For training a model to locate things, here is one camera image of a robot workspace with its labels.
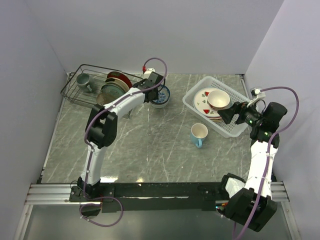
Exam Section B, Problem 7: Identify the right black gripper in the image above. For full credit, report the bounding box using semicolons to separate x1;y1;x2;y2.
217;98;264;128

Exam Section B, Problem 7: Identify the red rimmed bottom plate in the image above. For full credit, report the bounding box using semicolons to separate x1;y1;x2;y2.
195;103;222;122

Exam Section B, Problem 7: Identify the white top bowl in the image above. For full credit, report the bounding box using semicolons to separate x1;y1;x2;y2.
207;89;231;110

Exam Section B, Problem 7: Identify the white light blue bowl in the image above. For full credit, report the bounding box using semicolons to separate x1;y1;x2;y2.
150;99;170;109

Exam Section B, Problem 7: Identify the white watermelon pattern plate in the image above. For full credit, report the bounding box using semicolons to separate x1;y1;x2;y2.
193;87;232;109

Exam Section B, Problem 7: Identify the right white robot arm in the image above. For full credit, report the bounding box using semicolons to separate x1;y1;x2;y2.
216;101;288;232

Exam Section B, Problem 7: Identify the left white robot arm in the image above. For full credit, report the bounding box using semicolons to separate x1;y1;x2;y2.
77;71;166;201

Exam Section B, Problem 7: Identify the white plastic perforated bin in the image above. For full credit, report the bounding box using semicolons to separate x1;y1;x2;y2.
182;76;249;138

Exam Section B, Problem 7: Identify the light blue mug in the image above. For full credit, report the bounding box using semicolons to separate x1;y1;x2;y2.
190;123;209;148

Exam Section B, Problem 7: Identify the teal patterned plate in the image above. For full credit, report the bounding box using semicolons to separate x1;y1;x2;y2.
101;84;125;99

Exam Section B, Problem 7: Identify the cream plate in rack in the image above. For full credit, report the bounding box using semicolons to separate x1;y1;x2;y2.
105;77;130;92

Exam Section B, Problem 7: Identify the dark red plate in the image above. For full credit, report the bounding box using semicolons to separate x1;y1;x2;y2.
107;71;132;88

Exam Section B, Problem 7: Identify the clear brown glass plate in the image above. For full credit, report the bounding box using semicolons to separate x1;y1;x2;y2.
96;92;111;106

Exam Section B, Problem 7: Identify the grey ceramic mug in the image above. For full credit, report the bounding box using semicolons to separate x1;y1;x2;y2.
76;73;93;93

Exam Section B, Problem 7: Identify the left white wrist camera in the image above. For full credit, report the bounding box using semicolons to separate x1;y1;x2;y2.
142;65;155;79

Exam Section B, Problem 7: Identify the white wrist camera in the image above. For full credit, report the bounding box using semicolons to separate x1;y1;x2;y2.
247;87;266;108
142;65;155;79

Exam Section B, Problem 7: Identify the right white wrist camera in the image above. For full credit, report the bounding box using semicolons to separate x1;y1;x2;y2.
247;87;266;108

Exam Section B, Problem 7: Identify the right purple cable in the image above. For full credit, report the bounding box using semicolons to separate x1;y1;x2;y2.
231;86;300;240

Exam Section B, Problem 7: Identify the purple cable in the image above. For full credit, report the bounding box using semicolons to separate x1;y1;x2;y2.
79;57;168;227
231;86;300;240

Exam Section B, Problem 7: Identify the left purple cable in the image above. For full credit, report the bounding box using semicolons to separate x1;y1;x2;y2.
79;57;168;227

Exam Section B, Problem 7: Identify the black wire dish rack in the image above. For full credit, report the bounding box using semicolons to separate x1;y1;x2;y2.
60;64;143;108

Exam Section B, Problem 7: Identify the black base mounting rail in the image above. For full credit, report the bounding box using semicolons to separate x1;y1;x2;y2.
69;182;229;213

